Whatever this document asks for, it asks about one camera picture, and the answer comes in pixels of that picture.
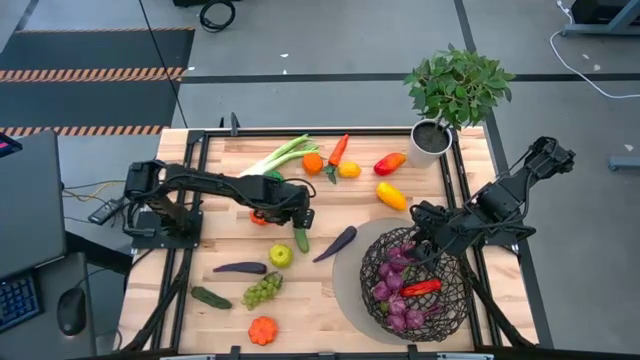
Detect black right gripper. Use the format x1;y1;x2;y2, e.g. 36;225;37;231
410;201;471;264

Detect long light green cucumber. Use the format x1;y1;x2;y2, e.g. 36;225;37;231
293;227;311;254

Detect orange fruit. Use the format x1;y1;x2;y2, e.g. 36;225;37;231
301;152;325;177

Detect green white leek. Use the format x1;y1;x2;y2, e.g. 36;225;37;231
238;133;320;177

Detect yellow green apple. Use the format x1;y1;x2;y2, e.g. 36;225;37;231
268;243;295;270

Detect purple eggplant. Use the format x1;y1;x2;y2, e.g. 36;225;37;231
312;225;359;264
212;261;269;276

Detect red chili pepper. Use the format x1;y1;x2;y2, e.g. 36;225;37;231
398;278;444;299

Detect yellow lemon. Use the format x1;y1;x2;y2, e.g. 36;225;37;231
338;160;362;180

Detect purple grape bunch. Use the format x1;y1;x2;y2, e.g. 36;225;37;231
372;242;441;334

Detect orange carrot green leaves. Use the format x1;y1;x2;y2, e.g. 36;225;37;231
323;133;350;185

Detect red yellow mango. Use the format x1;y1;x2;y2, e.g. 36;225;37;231
373;152;408;177

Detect green grape bunch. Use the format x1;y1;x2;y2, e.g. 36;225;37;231
241;271;285;310

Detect short dark green cucumber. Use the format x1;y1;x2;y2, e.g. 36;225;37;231
190;285;233;310

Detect dark brown wicker basket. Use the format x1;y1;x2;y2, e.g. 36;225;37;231
359;225;471;344

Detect grey round mat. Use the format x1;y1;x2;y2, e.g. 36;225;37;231
332;216;426;346

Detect green potted plant white pot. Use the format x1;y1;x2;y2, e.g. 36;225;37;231
403;43;516;170

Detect black power adapter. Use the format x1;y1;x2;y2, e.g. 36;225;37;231
88;197;125;226

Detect grey metal floor foot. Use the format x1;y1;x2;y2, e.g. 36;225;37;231
607;156;640;172

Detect black computer mouse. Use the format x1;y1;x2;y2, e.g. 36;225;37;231
56;287;88;337

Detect grey metal table leg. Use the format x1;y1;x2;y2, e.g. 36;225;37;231
559;0;640;38

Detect black low desk top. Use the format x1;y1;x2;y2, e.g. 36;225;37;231
0;252;97;360

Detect black hazard striped floor mat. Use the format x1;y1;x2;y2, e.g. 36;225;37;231
0;27;196;137

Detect small device glowing screen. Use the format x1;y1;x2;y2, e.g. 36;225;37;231
0;132;24;159

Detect black keyboard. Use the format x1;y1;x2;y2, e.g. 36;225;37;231
0;273;42;335

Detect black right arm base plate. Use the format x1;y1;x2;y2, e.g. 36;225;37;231
444;205;537;247

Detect black metal table frame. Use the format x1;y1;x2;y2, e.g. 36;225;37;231
119;112;556;360

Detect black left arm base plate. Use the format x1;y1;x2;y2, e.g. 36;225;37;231
130;209;204;250

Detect black coiled cable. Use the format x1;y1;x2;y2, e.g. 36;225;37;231
198;0;237;34

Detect thin black floor cable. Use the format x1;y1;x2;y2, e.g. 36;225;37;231
137;0;189;129

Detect white floor cable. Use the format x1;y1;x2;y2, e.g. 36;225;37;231
548;0;640;100

